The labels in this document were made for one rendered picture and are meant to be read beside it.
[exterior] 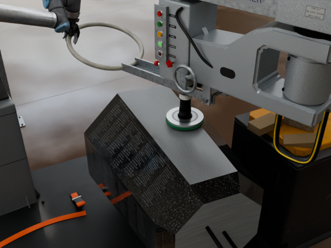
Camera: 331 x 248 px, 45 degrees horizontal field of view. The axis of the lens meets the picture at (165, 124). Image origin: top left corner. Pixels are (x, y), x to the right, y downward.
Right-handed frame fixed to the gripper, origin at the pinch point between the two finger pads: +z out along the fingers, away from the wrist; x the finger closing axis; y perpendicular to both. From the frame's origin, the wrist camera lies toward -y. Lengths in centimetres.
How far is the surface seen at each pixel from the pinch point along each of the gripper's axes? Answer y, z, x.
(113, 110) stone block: 24, 23, 41
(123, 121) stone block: 36, 17, 51
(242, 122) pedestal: 10, 9, 121
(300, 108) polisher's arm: 70, -59, 126
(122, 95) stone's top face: 13.6, 17.3, 42.8
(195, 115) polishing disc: 34, -5, 90
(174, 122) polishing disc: 44, -3, 80
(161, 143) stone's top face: 59, 0, 77
